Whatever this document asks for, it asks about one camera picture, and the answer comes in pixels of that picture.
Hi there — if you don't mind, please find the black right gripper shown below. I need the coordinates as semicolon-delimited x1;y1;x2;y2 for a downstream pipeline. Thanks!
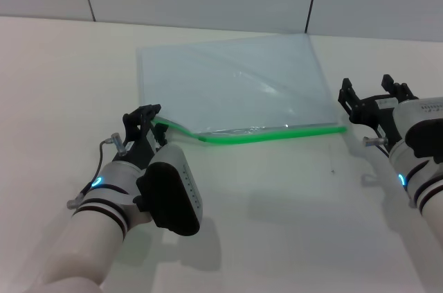
338;74;419;145

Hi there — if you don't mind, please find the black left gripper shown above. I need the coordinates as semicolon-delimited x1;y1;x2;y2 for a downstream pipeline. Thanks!
113;103;170;170

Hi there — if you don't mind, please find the translucent green-zip document bag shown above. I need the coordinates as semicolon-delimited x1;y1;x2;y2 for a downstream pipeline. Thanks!
136;33;347;147

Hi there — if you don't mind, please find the left arm grey plug cable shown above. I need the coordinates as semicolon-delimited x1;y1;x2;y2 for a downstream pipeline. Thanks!
66;135;129;210

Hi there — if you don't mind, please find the right arm metal plug cable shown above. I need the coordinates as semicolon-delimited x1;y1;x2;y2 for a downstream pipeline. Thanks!
362;136;390;155

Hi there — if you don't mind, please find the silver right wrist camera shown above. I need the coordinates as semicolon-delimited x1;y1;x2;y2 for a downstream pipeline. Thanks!
392;97;443;166

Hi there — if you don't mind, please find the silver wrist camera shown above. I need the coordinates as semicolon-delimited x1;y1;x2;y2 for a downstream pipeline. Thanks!
392;97;443;166
135;143;204;237

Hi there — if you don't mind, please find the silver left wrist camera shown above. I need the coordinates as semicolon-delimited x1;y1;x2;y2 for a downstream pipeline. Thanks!
135;143;204;237

